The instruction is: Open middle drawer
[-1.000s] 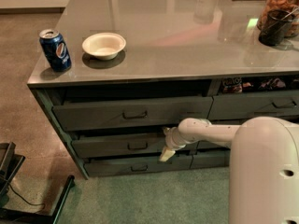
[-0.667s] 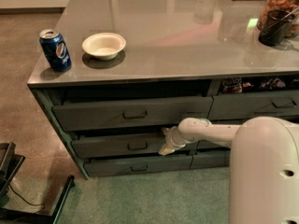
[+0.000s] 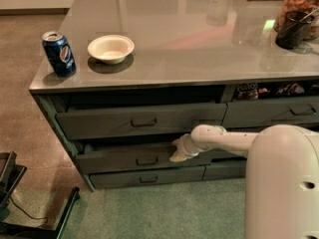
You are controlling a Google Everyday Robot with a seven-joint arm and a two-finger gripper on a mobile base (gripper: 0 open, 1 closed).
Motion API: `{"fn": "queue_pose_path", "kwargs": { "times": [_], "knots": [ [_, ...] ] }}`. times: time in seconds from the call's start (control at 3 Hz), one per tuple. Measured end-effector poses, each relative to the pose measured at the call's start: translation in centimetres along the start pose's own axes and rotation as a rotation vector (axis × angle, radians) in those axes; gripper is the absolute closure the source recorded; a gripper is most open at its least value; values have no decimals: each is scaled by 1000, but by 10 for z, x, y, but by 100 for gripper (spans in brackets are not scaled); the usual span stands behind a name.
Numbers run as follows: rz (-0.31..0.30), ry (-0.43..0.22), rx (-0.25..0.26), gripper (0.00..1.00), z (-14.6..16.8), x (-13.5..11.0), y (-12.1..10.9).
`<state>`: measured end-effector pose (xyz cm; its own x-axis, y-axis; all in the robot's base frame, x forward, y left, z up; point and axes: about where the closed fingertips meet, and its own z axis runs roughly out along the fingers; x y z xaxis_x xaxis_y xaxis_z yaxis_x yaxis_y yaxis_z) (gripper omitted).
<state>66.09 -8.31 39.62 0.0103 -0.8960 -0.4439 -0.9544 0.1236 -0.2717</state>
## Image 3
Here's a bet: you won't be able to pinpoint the snack bags in drawer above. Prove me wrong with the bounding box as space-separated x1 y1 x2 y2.
233 81 319 100

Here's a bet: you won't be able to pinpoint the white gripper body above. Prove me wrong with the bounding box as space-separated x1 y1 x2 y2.
178 133 199 159

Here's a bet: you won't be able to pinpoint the green carpet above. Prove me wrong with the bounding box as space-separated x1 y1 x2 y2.
63 179 245 239

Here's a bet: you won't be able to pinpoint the black mesh cup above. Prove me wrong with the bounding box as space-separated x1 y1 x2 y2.
275 11 315 50

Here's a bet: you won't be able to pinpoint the glass jar of snacks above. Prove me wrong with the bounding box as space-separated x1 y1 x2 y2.
274 0 319 41

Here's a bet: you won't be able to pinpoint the white ceramic bowl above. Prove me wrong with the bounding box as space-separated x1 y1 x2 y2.
88 35 135 65

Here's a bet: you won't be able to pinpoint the black cable on floor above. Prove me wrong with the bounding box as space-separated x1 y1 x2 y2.
0 189 50 227

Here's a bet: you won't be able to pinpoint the grey drawer cabinet frame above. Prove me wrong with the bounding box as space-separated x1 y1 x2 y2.
30 0 318 189

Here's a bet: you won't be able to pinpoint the blue Pepsi soda can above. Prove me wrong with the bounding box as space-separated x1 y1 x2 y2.
42 31 76 77

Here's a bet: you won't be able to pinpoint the grey drawer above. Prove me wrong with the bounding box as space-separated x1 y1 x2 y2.
75 142 247 175
56 103 226 140
203 160 246 180
90 166 205 189
222 96 319 128

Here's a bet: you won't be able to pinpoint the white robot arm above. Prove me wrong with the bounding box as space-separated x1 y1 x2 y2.
170 124 319 239

